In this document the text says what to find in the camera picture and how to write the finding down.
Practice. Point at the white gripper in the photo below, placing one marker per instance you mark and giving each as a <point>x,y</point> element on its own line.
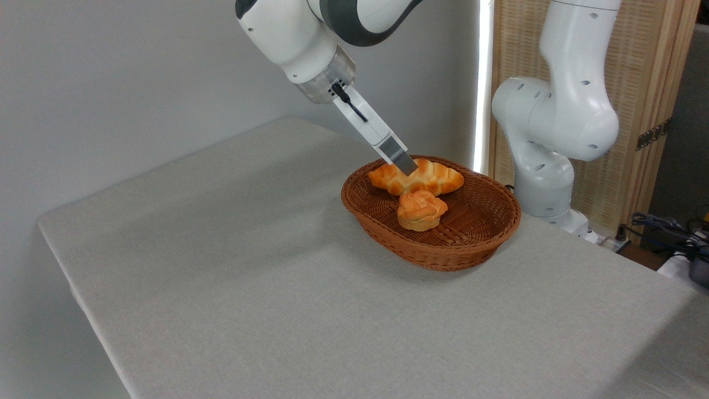
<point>365,119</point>

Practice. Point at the braided bread loaf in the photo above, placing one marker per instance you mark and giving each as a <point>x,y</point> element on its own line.
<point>437,178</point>

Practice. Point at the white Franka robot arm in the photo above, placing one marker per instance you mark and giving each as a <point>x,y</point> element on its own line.
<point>554,111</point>

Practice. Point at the round knotted bread roll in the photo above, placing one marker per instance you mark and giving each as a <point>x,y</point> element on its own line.
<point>421,211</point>

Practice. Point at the brown wicker basket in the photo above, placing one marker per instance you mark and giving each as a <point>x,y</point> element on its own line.
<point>476,227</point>

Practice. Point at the grey tablecloth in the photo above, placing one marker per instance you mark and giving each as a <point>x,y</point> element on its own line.
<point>332,332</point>

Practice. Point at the metal screen hinge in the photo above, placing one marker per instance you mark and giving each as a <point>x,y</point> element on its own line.
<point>653,134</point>

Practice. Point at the wooden bamboo folding screen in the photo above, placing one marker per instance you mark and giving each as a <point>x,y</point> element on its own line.
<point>642,66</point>

